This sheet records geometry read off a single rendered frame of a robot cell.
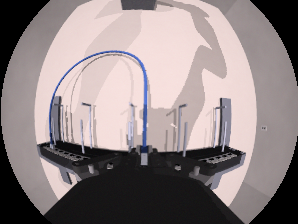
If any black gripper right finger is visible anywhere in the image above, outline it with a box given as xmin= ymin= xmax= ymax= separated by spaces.
xmin=147 ymin=145 xmax=217 ymax=188

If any dark grey rack frame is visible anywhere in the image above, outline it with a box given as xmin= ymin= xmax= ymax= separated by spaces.
xmin=36 ymin=96 xmax=246 ymax=190

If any grey ethernet plug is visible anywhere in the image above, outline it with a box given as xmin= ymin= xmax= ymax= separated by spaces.
xmin=141 ymin=145 xmax=148 ymax=165

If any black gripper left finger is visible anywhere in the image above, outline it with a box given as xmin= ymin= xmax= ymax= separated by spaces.
xmin=72 ymin=145 xmax=141 ymax=183

